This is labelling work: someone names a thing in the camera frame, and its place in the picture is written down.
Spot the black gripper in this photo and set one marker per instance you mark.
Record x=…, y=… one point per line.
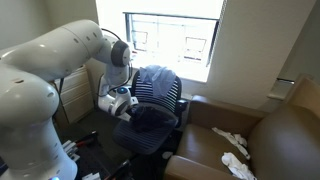
x=131, y=112

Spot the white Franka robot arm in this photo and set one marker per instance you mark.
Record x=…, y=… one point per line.
x=33, y=83

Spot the black robot base board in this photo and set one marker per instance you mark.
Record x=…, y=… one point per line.
x=93, y=160

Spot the light blue cloth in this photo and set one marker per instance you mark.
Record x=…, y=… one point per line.
x=158, y=80

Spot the thin white cloth strip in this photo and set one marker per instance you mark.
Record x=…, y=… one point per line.
x=231, y=137

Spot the bunched white cloth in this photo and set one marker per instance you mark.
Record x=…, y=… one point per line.
x=237, y=166

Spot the black mesh office chair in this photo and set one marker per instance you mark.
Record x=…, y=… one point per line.
x=143, y=138

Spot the white scrap on floor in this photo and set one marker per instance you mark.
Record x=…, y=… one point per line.
x=167, y=155

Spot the wooden drawer cabinet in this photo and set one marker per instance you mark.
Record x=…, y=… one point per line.
x=75, y=96

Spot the white parts cluster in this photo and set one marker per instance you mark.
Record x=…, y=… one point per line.
x=70, y=150

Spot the small white block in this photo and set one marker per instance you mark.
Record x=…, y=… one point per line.
x=91, y=176

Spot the brown leather armchair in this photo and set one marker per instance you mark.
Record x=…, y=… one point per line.
x=206, y=143

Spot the window with metal frame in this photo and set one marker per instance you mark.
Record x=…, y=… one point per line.
x=170, y=43

